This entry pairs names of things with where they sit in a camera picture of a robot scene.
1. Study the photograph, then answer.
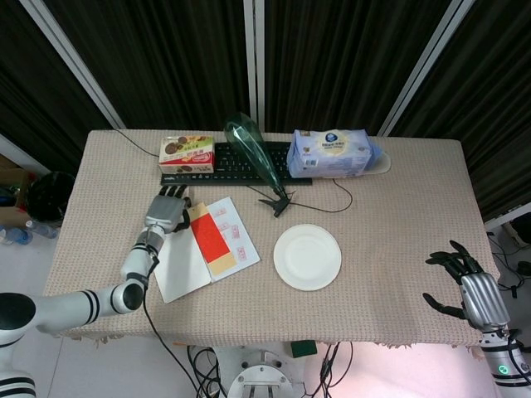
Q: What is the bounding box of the black round helmet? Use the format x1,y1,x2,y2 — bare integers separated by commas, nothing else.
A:
27,172,77,223

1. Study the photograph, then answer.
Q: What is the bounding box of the blue tissue pack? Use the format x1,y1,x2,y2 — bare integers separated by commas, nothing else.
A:
285,128,383,180

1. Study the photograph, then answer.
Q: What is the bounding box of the white paper plate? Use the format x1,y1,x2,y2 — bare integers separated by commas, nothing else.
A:
272,223,343,290

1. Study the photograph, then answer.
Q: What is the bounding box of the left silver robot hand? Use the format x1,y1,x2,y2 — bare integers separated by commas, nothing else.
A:
143,184,194,234

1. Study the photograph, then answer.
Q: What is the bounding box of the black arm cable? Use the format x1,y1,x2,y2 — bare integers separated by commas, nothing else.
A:
140,248,211,398

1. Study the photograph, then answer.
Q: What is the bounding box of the dark ribbed partition panel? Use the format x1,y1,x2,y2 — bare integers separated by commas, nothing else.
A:
0,0,118,167
41,0,256,134
393,0,531,223
263,0,460,136

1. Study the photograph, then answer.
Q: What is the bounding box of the black floor cable bundle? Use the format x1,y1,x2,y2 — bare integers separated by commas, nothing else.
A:
317,342,354,398
185,343,233,398

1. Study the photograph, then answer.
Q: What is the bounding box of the black computer keyboard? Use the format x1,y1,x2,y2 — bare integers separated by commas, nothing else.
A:
160,142,314,187

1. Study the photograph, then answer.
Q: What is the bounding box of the beige flat pad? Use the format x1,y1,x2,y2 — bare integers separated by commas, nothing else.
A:
331,148,392,177

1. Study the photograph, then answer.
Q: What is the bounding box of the chocolate cookie box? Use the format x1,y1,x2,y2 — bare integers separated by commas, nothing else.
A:
158,134,217,175

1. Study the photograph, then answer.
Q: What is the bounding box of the red bookmark with tan ends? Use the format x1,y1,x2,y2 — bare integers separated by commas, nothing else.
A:
186,202,239,279

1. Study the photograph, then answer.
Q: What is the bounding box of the green spray bottle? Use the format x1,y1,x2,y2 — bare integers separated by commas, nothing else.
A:
223,111,298,219

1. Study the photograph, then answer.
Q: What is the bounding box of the white partition frame post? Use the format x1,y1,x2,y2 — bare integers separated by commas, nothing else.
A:
376,0,483,138
243,0,267,134
18,0,126,131

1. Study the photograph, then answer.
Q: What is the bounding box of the green small box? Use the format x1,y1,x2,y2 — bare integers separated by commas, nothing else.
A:
290,340,319,360

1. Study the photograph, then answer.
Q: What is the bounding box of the clear plastic water bottle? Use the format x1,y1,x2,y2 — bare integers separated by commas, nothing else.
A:
0,226,34,246
24,219,60,240

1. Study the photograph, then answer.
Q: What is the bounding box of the black keyboard cable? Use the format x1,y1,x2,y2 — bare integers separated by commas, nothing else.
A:
246,177,354,214

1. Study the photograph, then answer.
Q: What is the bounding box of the beige woven tablecloth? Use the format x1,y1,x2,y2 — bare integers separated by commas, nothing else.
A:
43,129,501,350

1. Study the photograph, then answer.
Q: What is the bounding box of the white booklet with red card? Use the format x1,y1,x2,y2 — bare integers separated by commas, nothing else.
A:
153,197,262,304

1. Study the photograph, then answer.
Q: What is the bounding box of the brown cardboard box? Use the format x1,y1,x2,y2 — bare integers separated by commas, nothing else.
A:
0,153,37,226

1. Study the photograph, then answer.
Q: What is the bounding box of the thin black table cable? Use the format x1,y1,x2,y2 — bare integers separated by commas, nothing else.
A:
114,129,163,159

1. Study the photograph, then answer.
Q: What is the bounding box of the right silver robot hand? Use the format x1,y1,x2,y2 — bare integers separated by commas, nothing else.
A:
421,239,511,332

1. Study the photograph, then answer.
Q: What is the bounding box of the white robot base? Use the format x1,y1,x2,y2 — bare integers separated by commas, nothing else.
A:
213,344,310,398

